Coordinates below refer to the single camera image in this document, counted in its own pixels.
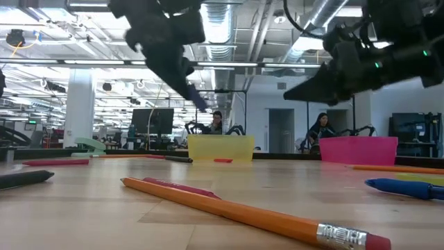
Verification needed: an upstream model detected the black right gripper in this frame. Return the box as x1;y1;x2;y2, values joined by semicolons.
283;24;410;106

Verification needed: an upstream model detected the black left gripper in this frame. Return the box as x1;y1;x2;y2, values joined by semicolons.
125;13;206;103

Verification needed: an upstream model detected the black pen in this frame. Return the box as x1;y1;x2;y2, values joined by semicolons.
164;155;194;164
0;169;56;191

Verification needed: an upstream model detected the blue pen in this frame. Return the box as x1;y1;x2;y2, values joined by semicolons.
364;177;444;201

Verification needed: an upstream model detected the person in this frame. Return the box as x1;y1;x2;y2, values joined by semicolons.
203;110;223;135
306;111;337;153

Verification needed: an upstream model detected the black monitor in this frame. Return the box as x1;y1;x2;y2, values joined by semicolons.
130;108;175;136

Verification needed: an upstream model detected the long ceiling light strip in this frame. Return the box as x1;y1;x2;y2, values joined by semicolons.
197;61;259;67

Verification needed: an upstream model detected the grey door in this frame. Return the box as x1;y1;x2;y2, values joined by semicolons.
268;108;296;154

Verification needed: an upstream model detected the pink plastic bin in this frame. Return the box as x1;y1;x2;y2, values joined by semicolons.
318;135;400;167

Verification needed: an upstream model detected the yellow plastic bin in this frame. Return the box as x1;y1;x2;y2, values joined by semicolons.
187;134;255;163

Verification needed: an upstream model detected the black equipment rack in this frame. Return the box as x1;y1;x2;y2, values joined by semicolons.
388;111;443;158

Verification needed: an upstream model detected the white pillar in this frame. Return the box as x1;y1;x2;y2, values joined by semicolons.
63;68;98;149

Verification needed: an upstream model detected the mint green stapler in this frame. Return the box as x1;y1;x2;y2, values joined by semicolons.
70;137;107;159

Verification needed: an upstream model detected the black ceiling-hung device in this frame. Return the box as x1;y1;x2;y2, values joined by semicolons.
6;28;26;47

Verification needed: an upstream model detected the black frame stand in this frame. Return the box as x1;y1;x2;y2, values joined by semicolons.
306;97;357;138
195;89;248;137

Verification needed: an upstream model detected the silver ventilation duct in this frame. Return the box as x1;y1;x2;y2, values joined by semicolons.
199;0;237;91

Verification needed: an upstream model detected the silver round duct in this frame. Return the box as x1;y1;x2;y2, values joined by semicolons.
282;0;350;65

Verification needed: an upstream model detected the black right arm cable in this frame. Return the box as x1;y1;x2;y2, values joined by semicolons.
282;0;329;40

